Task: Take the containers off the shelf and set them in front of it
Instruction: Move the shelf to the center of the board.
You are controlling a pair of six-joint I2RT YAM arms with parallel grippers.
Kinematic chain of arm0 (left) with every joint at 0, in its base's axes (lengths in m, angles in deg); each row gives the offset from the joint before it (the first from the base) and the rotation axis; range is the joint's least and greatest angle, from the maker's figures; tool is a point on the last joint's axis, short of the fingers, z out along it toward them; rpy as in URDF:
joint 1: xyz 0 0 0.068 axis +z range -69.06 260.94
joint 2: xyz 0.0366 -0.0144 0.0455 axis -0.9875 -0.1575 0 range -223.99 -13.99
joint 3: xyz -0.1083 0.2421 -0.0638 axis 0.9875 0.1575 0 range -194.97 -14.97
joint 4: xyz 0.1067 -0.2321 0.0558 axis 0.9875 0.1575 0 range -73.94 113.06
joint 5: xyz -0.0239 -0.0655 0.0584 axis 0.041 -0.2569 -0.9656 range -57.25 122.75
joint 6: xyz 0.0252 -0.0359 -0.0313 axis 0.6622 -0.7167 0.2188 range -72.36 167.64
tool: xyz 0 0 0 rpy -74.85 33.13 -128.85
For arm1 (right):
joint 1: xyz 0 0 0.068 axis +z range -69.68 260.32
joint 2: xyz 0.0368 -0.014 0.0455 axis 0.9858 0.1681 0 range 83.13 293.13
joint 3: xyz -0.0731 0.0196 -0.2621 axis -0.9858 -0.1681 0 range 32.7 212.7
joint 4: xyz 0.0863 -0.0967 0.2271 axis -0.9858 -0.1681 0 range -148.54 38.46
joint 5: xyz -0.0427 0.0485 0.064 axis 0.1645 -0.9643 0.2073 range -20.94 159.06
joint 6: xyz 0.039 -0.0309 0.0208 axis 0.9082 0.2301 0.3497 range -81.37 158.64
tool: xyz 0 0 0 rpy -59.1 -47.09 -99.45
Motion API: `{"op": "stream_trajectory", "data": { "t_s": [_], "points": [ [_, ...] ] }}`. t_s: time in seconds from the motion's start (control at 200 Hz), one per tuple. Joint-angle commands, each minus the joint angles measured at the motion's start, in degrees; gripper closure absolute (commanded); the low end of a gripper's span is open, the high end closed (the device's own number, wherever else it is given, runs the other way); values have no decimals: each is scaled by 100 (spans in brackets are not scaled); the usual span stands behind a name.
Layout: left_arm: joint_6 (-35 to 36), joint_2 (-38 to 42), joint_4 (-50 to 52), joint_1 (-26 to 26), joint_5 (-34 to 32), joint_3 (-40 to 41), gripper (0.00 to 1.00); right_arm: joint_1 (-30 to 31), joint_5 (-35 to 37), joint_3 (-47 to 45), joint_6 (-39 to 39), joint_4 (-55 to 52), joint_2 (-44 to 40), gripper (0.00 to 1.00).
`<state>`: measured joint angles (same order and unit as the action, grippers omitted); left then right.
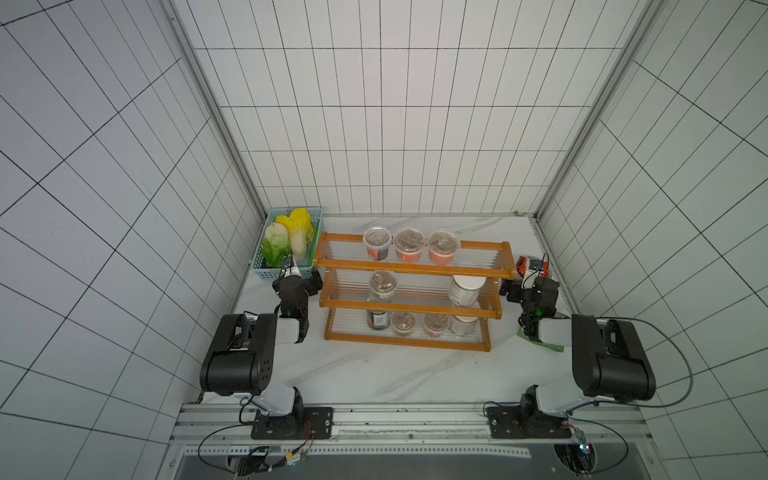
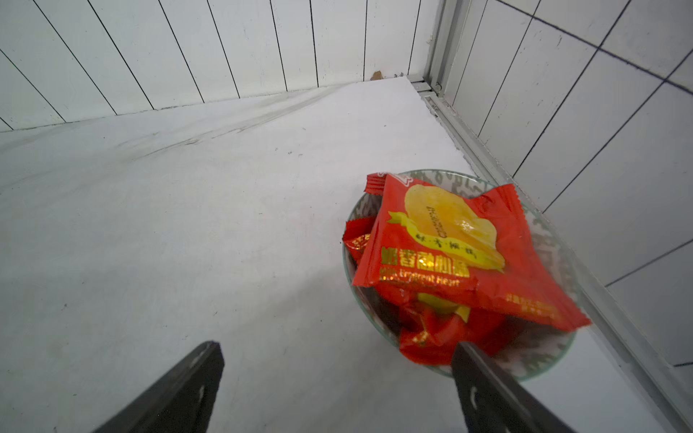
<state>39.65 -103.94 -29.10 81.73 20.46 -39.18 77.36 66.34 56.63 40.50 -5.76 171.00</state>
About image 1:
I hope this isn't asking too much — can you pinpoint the seed jar dark label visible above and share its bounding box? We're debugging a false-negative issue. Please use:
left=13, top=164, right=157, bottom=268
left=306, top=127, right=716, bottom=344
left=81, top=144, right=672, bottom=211
left=363, top=226, right=392, bottom=261

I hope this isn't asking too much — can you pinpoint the seed jar red label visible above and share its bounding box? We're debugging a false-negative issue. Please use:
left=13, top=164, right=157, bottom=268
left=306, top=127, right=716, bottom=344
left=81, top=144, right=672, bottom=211
left=393, top=227, right=426, bottom=263
left=427, top=229, right=461, bottom=266

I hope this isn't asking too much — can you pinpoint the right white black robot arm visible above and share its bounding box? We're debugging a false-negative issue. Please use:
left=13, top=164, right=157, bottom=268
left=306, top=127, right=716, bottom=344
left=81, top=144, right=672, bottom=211
left=485, top=276, right=656, bottom=439

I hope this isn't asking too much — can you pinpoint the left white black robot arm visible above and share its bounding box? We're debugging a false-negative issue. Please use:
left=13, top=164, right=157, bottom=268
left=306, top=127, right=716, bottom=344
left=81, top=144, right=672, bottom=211
left=199, top=268, right=334, bottom=440

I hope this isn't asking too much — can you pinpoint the large white-lid can middle shelf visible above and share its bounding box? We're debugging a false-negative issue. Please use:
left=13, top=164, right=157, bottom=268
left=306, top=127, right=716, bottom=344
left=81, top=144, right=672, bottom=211
left=448, top=275, right=487, bottom=308

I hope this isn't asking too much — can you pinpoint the white can bottom shelf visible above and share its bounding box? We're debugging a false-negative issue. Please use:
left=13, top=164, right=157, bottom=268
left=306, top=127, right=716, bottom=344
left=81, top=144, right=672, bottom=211
left=449, top=315, right=479, bottom=336

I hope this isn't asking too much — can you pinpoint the small jar pink label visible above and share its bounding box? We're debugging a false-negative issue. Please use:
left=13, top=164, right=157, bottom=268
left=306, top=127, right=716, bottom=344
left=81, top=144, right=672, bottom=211
left=423, top=313, right=450, bottom=338

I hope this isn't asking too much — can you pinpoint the wooden three-tier shelf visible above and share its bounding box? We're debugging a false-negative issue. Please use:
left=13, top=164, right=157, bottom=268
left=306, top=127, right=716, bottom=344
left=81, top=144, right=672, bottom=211
left=314, top=232, right=516, bottom=352

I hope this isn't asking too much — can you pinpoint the small jar yellow label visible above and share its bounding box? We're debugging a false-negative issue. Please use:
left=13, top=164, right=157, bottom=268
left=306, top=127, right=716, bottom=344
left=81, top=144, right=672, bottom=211
left=390, top=312, right=417, bottom=337

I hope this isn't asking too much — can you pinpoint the blue plastic basket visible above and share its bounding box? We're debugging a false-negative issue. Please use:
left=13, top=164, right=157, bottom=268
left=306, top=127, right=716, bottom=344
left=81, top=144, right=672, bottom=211
left=251, top=207, right=323, bottom=280

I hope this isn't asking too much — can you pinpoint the green snack packet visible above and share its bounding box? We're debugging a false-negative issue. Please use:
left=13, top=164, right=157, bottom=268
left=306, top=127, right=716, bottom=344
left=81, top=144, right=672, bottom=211
left=517, top=328, right=565, bottom=353

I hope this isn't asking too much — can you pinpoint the red snack bowl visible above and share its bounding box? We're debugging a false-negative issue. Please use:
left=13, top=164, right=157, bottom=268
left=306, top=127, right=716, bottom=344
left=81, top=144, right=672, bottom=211
left=516, top=255, right=550, bottom=280

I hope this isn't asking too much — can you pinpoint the green napa cabbage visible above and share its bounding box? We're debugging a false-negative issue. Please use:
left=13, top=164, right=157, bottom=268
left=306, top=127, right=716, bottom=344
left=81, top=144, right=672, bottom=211
left=261, top=222, right=291, bottom=268

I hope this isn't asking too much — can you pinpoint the dark green bottle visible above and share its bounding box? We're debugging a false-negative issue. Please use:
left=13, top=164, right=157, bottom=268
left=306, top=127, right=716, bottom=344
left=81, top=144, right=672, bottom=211
left=367, top=293, right=391, bottom=330

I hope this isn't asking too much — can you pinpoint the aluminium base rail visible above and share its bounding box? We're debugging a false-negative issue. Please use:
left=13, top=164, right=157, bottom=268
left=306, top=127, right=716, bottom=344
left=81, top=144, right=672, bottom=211
left=170, top=402, right=650, bottom=458

